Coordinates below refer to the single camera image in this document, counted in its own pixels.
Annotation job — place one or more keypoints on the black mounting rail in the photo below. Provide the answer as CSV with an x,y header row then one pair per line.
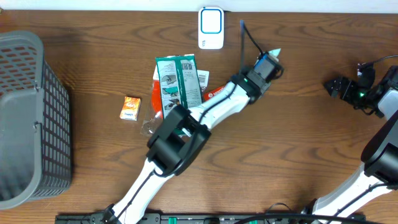
x,y
156,218

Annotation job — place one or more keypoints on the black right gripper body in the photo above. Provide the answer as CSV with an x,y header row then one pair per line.
x,y
344,89

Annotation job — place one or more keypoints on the orange tissue pack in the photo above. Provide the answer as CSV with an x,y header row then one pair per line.
x,y
130,109

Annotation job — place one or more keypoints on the mint green wipes pack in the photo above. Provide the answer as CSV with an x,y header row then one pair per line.
x,y
275,53

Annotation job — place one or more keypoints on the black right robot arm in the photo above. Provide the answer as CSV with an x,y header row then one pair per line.
x,y
377,173

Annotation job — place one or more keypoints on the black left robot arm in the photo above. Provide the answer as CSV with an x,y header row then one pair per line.
x,y
184,132

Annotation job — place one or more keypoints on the red snack stick packet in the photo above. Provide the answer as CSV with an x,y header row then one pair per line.
x,y
213,93

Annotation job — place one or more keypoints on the white barcode scanner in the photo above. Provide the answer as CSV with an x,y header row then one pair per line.
x,y
210,28

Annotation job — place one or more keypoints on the green grip gloves package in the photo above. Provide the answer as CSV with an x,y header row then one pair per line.
x,y
179,82

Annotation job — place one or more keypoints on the grey plastic basket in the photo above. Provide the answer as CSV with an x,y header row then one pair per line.
x,y
36,146

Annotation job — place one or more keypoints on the red dustpan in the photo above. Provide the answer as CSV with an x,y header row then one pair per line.
x,y
154,115

